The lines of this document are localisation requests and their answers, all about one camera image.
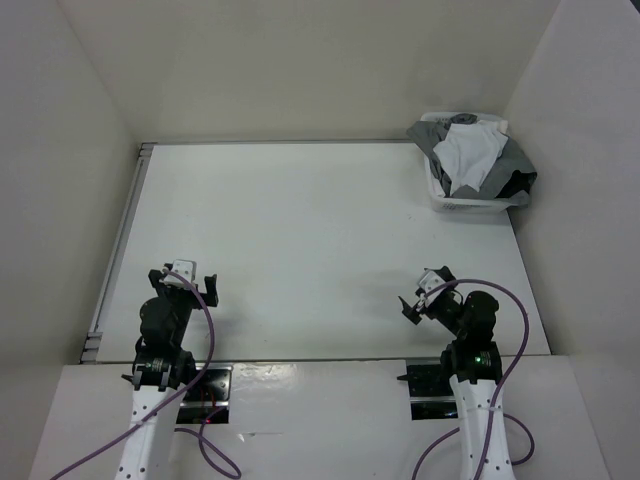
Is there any grey skirt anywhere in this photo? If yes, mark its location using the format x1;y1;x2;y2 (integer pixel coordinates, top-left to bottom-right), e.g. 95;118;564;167
406;113;538;200

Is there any purple cable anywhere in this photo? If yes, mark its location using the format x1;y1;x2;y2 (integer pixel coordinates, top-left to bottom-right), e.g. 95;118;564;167
52;271;243;480
412;279;535;480

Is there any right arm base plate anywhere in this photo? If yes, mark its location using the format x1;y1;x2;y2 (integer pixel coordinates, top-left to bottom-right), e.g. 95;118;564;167
397;362;457;421

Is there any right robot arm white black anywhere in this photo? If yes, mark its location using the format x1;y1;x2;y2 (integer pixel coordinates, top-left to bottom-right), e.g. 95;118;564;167
401;267;515;479

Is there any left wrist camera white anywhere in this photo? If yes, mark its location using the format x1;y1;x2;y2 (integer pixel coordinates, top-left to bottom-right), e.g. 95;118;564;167
161;259;197;288

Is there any black garment in basket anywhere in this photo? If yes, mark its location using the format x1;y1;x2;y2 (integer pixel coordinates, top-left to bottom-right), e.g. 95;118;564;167
497;170;538;208

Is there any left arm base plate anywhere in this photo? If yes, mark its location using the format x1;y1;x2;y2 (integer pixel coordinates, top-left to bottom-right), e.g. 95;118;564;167
176;364;233;425

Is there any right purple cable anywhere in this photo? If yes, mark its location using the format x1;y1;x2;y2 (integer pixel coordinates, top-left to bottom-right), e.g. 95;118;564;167
412;279;535;480

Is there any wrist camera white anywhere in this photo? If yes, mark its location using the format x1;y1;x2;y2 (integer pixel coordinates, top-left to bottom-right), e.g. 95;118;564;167
417;269;444;296
161;259;197;288

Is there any white skirt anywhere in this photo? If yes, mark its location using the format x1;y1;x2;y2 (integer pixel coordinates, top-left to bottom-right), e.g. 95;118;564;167
433;120;508;194

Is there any white laundry basket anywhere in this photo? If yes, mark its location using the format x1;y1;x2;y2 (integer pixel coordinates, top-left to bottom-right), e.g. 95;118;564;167
420;112;514;214

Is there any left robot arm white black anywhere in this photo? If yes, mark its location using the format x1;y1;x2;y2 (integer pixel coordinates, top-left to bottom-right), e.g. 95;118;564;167
116;260;218;479

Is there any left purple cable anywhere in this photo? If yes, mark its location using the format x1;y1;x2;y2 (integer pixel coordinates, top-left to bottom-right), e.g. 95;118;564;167
52;271;243;480

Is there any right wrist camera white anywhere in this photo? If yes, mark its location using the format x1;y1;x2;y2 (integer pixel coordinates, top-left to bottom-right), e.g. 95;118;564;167
417;269;444;296

